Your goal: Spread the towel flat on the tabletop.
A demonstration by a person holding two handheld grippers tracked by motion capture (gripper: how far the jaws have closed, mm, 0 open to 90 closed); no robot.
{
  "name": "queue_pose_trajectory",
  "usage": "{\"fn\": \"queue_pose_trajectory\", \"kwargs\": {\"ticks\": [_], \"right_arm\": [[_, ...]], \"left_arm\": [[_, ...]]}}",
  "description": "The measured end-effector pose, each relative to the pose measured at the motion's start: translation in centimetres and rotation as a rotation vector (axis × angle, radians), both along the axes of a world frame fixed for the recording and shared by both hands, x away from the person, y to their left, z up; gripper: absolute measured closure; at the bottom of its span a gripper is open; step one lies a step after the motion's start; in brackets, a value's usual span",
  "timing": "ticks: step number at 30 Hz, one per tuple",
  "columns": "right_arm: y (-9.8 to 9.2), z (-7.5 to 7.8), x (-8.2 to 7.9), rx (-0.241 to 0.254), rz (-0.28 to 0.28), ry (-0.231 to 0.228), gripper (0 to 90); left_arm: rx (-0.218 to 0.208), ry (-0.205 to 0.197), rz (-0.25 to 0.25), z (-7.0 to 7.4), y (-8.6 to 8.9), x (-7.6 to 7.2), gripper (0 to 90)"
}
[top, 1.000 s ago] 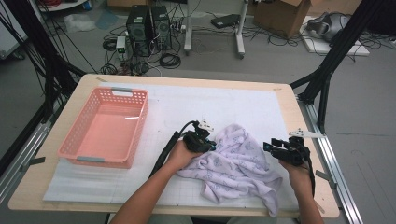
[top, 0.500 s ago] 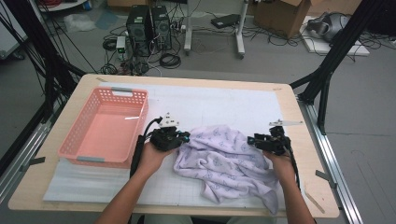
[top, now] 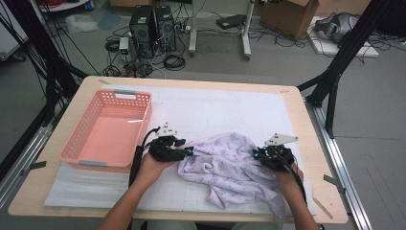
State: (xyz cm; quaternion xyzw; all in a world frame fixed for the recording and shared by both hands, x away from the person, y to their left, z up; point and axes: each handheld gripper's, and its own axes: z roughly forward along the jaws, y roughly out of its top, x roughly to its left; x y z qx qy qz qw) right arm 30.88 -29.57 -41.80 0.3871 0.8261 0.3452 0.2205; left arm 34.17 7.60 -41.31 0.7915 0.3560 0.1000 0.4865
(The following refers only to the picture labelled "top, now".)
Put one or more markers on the black computer tower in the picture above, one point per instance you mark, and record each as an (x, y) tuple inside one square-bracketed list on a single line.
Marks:
[(166, 27), (142, 30)]

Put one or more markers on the white power adapter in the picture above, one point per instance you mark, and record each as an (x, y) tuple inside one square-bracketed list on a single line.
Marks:
[(124, 46)]

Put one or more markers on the white stand frame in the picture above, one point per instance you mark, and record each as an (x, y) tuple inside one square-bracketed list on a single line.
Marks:
[(192, 32)]

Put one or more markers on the person's right hand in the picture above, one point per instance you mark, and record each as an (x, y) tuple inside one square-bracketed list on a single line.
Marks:
[(288, 182)]

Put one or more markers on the grey metal bracket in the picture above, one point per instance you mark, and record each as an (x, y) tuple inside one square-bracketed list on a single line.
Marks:
[(35, 166), (333, 182)]

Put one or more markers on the lilac cat print towel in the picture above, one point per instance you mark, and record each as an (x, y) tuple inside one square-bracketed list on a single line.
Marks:
[(230, 172)]

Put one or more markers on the brown cardboard box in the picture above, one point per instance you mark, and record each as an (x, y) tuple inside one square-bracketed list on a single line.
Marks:
[(287, 17)]

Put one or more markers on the white flat board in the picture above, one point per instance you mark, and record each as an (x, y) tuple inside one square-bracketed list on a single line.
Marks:
[(328, 48)]

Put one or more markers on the blue sheet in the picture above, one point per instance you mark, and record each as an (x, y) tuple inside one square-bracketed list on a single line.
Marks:
[(109, 19)]

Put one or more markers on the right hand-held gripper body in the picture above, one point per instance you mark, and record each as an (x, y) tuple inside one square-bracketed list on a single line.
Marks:
[(277, 158)]

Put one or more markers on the pink plastic basket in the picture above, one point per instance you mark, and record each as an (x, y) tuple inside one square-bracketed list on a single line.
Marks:
[(108, 134)]

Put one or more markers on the clear plastic bag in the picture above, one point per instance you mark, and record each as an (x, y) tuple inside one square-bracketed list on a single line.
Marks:
[(79, 23)]

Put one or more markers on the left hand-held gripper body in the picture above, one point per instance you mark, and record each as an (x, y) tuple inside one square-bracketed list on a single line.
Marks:
[(164, 150)]

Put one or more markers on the white cabinet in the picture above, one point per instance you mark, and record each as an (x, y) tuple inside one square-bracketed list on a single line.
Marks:
[(9, 38)]

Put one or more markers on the round white table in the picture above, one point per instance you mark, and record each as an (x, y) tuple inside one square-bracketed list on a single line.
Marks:
[(63, 7)]

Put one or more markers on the black flat device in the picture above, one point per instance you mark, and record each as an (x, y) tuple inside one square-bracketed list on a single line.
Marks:
[(231, 21)]

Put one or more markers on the grey rounded device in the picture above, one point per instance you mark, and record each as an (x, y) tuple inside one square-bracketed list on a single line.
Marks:
[(338, 25)]

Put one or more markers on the aluminium rail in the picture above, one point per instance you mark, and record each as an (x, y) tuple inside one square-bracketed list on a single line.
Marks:
[(341, 166), (22, 163)]

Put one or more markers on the person's left hand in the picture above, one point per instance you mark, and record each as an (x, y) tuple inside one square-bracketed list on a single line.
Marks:
[(151, 172)]

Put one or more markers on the black frame post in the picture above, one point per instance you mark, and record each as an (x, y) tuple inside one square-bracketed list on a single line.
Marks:
[(348, 44), (41, 48)]

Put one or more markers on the white foam grid mat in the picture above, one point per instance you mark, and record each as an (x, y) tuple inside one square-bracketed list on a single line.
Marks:
[(223, 94)]

